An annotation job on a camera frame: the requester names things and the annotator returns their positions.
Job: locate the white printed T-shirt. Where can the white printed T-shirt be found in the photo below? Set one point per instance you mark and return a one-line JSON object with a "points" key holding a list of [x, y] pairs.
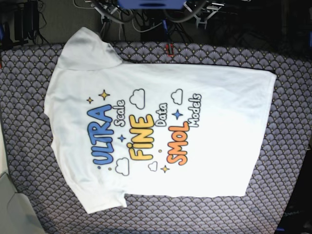
{"points": [[153, 129]]}

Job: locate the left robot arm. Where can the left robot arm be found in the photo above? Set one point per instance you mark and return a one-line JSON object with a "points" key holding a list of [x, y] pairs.
{"points": [[199, 10]]}

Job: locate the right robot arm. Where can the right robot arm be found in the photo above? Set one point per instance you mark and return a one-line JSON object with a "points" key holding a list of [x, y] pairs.
{"points": [[110, 15]]}

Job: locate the red table clamp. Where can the red table clamp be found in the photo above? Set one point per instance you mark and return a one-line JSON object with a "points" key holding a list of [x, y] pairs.
{"points": [[170, 49]]}

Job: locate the blue box at top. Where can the blue box at top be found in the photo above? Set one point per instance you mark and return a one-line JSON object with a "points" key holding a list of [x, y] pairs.
{"points": [[151, 4]]}

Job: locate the fan-patterned grey tablecloth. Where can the fan-patterned grey tablecloth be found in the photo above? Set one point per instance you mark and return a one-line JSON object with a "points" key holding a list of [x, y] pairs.
{"points": [[24, 79]]}

